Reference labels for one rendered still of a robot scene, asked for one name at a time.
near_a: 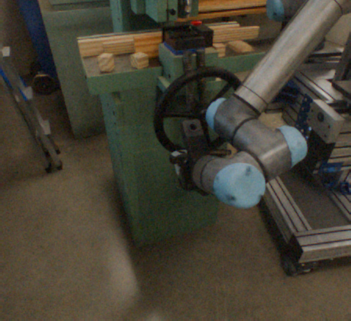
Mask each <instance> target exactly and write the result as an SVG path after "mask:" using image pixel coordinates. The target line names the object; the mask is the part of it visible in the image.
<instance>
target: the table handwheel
mask: <svg viewBox="0 0 351 321"><path fill-rule="evenodd" d="M206 77H216V78H222V79H223V80H225V81H227V83H226V84H225V85H224V86H223V88H222V89H221V90H220V92H219V94H218V95H217V96H215V97H214V98H213V99H212V100H211V101H210V102H209V103H208V105H206V104H204V103H199V102H198V101H197V100H196V99H195V98H194V101H193V102H191V103H190V104H189V106H188V109H189V111H190V112H171V111H166V109H167V107H168V105H169V103H170V102H171V100H172V98H173V97H174V96H175V94H176V93H177V92H178V91H179V90H180V89H181V88H183V87H184V86H186V85H188V84H189V83H191V82H192V81H196V80H197V79H199V78H206ZM240 83H241V81H240V79H239V78H238V77H237V76H236V75H235V74H234V73H232V72H231V71H229V70H227V69H224V68H221V67H199V68H197V69H194V70H191V71H189V72H187V73H185V74H183V75H180V76H179V77H177V78H176V79H175V80H174V81H173V82H172V83H171V84H170V85H169V86H168V87H167V88H166V90H165V91H164V93H163V94H162V95H161V97H160V99H159V100H158V102H157V105H156V107H155V111H154V118H153V125H154V133H155V135H156V138H157V140H158V141H159V143H160V144H161V145H162V146H163V147H164V148H165V149H166V150H167V151H169V152H171V153H174V152H175V151H176V148H175V143H173V142H172V141H171V140H170V139H169V138H168V137H167V135H166V134H165V130H164V117H190V118H191V119H192V120H194V119H198V120H199V121H200V124H201V128H202V131H203V133H204V137H205V139H206V142H207V144H208V148H209V151H210V152H212V151H213V150H216V149H217V148H219V147H220V146H221V145H222V144H223V143H224V142H226V140H225V139H223V138H222V137H218V138H216V139H214V140H213V141H211V139H210V136H209V133H208V123H207V121H206V113H207V110H208V108H209V106H210V105H211V104H212V103H213V102H215V101H216V100H217V99H220V98H221V97H222V96H224V95H225V94H226V92H227V91H228V90H229V89H230V88H231V87H233V89H234V91H236V90H237V88H238V87H239V86H240ZM178 97H179V98H180V99H181V101H182V102H183V103H184V104H185V106H186V95H181V96H178Z"/></svg>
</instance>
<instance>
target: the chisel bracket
mask: <svg viewBox="0 0 351 321"><path fill-rule="evenodd" d="M145 3H146V14H148V15H149V16H150V17H152V18H153V19H154V20H156V21H157V23H160V24H165V23H166V22H171V21H177V0H145ZM166 9H175V10H176V14H175V15H174V16H173V15H171V13H170V12H167V11H166Z"/></svg>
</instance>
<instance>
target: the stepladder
mask: <svg viewBox="0 0 351 321"><path fill-rule="evenodd" d="M11 56H12V50H11V48H10V47H9V46H8V47H3V45H2V42H1V40H0V82H1V85H2V87H3V88H4V89H5V92H6V94H7V96H8V97H9V99H10V101H11V103H12V105H13V106H14V108H15V111H16V113H17V115H18V117H19V119H20V121H21V122H22V123H23V125H24V127H25V129H26V131H27V133H28V136H29V138H30V140H31V141H32V143H33V144H34V147H35V149H36V150H37V152H38V155H39V157H40V158H41V159H42V163H43V164H44V166H45V171H46V173H47V174H48V173H51V171H52V165H51V163H50V162H48V161H47V159H46V158H45V157H50V155H51V157H52V159H53V160H54V161H55V163H56V165H57V168H58V171H60V170H63V162H62V161H61V159H59V158H58V156H57V155H58V154H60V150H59V148H58V146H57V145H56V143H55V141H54V140H53V138H52V136H51V131H50V127H49V121H43V119H42V117H41V115H40V113H39V112H38V109H37V108H36V106H35V105H34V103H33V97H32V90H31V87H30V88H26V87H27V85H26V83H25V82H24V80H23V79H22V78H21V77H20V75H19V74H18V73H17V72H16V68H15V67H14V65H13V63H12V61H11ZM10 87H11V88H12V89H13V90H12V89H11V88H10ZM13 91H14V92H15V94H16V96H15V95H14V93H13ZM15 97H16V98H15ZM18 102H19V104H20V105H21V106H22V108H23V110H24V112H23V111H22V110H21V108H20V106H19V104H18ZM24 113H25V114H26V116H27V119H28V121H27V119H26V117H25V115H24ZM36 116H37V117H36ZM28 122H29V123H30V124H31V127H32V128H33V130H34V133H35V134H36V136H37V139H38V140H39V142H40V143H41V145H42V148H41V146H40V144H39V142H38V140H37V139H36V137H35V136H34V133H33V132H32V130H31V127H30V125H29V124H28ZM44 144H45V145H44ZM53 147H54V148H53ZM42 150H43V151H44V153H43V152H42ZM44 154H45V155H44Z"/></svg>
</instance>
